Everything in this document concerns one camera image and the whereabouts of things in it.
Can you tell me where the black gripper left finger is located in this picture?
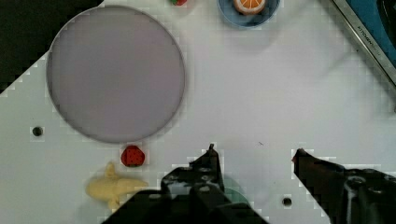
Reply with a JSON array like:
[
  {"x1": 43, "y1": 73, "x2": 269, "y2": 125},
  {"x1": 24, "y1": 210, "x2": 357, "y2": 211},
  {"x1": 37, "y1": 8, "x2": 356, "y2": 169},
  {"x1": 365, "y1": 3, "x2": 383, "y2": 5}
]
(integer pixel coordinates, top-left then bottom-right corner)
[{"x1": 102, "y1": 145, "x2": 268, "y2": 224}]

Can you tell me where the round grey plate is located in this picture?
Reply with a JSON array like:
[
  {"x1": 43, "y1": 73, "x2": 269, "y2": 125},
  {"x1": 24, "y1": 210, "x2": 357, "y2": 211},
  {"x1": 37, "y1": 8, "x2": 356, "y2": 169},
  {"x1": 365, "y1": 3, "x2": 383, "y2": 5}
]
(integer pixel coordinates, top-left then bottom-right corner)
[{"x1": 47, "y1": 6, "x2": 186, "y2": 143}]

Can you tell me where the blue bowl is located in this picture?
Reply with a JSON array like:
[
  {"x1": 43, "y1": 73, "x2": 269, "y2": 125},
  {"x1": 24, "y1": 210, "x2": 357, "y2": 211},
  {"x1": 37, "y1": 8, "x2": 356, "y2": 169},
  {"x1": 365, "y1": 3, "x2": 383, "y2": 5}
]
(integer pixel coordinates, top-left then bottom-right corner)
[{"x1": 217, "y1": 0, "x2": 281, "y2": 29}]

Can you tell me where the yellow toy banana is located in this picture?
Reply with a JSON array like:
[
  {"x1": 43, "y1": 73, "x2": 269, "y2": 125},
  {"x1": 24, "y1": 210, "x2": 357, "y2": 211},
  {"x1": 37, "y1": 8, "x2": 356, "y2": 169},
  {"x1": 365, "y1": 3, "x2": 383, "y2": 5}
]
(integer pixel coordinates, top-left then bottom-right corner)
[{"x1": 86, "y1": 162, "x2": 149, "y2": 212}]

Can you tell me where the green cup with handle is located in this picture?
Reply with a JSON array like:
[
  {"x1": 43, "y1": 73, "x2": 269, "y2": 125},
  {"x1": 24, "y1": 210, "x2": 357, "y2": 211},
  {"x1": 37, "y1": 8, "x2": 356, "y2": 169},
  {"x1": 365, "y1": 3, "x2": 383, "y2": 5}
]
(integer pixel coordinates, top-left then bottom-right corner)
[{"x1": 223, "y1": 175, "x2": 248, "y2": 204}]

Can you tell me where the red toy fruit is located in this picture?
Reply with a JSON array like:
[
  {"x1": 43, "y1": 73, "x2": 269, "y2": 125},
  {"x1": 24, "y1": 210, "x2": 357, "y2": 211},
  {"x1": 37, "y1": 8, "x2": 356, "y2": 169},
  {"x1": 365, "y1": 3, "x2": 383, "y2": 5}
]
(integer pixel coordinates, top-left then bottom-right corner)
[{"x1": 171, "y1": 0, "x2": 188, "y2": 6}]

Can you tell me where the red toy strawberry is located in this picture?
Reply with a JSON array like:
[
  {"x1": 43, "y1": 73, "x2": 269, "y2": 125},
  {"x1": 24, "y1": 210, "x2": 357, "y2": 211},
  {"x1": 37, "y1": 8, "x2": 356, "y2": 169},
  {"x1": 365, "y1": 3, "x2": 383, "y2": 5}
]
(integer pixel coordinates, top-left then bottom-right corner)
[{"x1": 120, "y1": 146, "x2": 146, "y2": 167}]

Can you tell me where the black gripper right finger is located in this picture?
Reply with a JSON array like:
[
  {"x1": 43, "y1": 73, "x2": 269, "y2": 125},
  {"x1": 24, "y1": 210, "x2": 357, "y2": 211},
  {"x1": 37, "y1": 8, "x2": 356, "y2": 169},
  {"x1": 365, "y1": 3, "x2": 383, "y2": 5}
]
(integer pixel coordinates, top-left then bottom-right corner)
[{"x1": 292, "y1": 148, "x2": 396, "y2": 224}]

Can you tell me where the toy orange half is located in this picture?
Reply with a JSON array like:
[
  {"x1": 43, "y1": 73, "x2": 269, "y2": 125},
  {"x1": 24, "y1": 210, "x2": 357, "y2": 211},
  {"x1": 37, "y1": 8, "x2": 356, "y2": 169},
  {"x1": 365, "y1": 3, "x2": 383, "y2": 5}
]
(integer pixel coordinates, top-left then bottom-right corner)
[{"x1": 233, "y1": 0, "x2": 266, "y2": 15}]

